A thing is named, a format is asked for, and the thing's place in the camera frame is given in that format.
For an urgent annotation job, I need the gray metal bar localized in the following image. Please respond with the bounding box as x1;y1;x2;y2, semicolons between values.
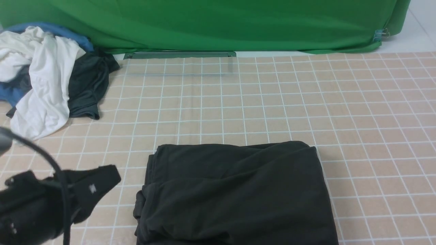
123;51;237;60

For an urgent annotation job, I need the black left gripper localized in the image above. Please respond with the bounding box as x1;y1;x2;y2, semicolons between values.
4;165;121;225

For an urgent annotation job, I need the beige checkered table mat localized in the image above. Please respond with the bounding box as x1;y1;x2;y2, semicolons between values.
0;51;436;245

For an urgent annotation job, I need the white crumpled garment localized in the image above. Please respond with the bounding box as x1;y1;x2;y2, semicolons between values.
0;26;85;141

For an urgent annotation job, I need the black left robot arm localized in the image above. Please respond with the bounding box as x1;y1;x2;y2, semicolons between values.
0;165;121;245

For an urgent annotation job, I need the blue crumpled garment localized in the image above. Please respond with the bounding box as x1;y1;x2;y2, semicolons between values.
1;22;94;107

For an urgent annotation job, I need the dark gray crumpled garment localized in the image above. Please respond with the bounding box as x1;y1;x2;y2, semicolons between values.
0;47;120;120

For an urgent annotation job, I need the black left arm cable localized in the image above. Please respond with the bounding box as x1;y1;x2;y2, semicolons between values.
0;127;72;245

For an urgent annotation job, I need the green backdrop cloth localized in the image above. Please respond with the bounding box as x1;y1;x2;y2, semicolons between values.
1;0;410;54

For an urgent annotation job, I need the blue binder clip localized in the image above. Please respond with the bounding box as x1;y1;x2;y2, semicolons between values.
373;28;391;42

